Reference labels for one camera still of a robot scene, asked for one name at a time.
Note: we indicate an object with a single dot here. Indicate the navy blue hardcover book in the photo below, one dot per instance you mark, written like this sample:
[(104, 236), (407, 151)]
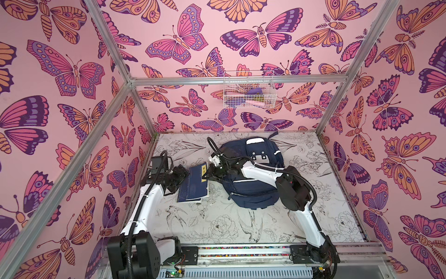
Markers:
[(194, 188)]

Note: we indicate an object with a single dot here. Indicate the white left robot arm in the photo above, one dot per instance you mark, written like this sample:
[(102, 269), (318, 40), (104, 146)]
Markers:
[(134, 254)]

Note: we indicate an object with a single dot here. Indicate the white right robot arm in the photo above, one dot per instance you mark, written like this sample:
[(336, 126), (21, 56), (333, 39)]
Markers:
[(319, 247)]

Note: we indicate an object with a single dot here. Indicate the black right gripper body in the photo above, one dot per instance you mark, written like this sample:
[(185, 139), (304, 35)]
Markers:
[(213, 171)]

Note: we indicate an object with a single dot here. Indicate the white wire wall basket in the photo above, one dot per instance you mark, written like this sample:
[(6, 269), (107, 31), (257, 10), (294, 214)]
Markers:
[(245, 91)]

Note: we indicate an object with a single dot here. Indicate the green circuit board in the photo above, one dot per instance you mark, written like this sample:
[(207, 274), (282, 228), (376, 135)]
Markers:
[(174, 273)]

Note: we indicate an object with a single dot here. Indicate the pink item in basket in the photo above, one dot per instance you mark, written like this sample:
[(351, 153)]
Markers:
[(257, 104)]

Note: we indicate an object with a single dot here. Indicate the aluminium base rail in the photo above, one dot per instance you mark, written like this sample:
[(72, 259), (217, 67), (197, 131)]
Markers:
[(358, 260)]

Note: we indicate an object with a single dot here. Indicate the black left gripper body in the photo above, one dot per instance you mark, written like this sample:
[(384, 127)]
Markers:
[(175, 177)]

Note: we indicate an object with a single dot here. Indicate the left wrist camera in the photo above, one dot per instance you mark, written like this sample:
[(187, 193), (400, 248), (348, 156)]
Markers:
[(158, 164)]

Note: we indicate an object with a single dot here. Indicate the purple item in basket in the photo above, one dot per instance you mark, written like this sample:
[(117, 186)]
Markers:
[(255, 91)]

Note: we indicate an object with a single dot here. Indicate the navy blue backpack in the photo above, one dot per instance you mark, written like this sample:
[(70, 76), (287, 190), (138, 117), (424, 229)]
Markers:
[(263, 184)]

